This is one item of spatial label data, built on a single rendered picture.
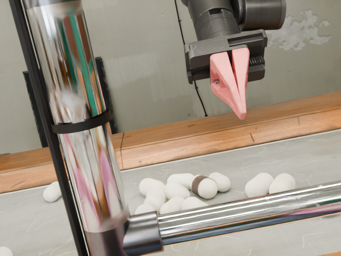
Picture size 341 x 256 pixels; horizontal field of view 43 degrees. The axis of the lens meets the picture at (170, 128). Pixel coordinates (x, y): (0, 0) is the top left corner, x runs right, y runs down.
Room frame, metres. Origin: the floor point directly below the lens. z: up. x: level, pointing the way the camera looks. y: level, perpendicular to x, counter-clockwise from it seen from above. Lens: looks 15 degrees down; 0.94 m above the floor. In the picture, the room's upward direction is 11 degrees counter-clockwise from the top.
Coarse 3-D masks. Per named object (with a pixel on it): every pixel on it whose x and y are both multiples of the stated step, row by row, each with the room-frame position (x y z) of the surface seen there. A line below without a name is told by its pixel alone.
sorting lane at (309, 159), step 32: (192, 160) 0.55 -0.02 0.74; (224, 160) 0.53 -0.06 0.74; (256, 160) 0.51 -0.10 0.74; (288, 160) 0.49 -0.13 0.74; (320, 160) 0.47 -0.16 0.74; (32, 192) 0.54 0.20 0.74; (128, 192) 0.48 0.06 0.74; (192, 192) 0.45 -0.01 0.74; (224, 192) 0.43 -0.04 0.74; (0, 224) 0.46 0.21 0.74; (32, 224) 0.44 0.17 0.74; (64, 224) 0.43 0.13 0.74; (288, 224) 0.34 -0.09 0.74; (320, 224) 0.33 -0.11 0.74
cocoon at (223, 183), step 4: (216, 172) 0.45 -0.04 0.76; (212, 176) 0.44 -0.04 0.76; (216, 176) 0.44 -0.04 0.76; (220, 176) 0.43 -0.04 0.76; (224, 176) 0.43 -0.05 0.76; (216, 180) 0.43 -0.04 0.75; (220, 180) 0.43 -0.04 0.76; (224, 180) 0.43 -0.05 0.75; (228, 180) 0.43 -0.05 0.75; (220, 184) 0.43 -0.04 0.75; (224, 184) 0.43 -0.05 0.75; (228, 184) 0.43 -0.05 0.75; (220, 188) 0.43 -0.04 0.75; (224, 188) 0.43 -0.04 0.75; (228, 188) 0.43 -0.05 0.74
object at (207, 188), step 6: (192, 180) 0.44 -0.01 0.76; (204, 180) 0.42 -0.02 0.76; (210, 180) 0.42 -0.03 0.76; (198, 186) 0.42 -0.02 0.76; (204, 186) 0.42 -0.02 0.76; (210, 186) 0.42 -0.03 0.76; (216, 186) 0.42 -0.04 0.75; (198, 192) 0.42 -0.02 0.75; (204, 192) 0.41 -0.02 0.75; (210, 192) 0.41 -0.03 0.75; (216, 192) 0.42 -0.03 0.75; (204, 198) 0.42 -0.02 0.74; (210, 198) 0.42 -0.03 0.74
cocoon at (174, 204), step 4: (176, 196) 0.40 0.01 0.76; (172, 200) 0.40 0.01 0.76; (176, 200) 0.40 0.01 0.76; (180, 200) 0.40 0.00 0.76; (164, 204) 0.39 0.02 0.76; (168, 204) 0.39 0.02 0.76; (172, 204) 0.39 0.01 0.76; (176, 204) 0.39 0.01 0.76; (180, 204) 0.39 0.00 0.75; (160, 208) 0.39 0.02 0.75; (164, 208) 0.39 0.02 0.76; (168, 208) 0.38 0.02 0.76; (172, 208) 0.38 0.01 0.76; (176, 208) 0.39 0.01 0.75; (180, 208) 0.39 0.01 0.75; (160, 212) 0.39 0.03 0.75; (164, 212) 0.38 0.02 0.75; (168, 212) 0.38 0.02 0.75
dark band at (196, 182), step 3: (195, 177) 0.44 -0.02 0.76; (198, 177) 0.43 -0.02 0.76; (201, 177) 0.43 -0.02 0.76; (204, 177) 0.43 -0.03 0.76; (207, 177) 0.43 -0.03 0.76; (195, 180) 0.43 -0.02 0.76; (198, 180) 0.43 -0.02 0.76; (201, 180) 0.42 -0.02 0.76; (192, 183) 0.43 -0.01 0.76; (195, 183) 0.43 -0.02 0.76; (198, 183) 0.42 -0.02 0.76; (192, 186) 0.43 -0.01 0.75; (195, 186) 0.43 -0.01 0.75; (192, 189) 0.43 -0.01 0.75; (195, 189) 0.43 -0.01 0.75; (195, 192) 0.43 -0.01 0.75; (198, 195) 0.42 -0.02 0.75
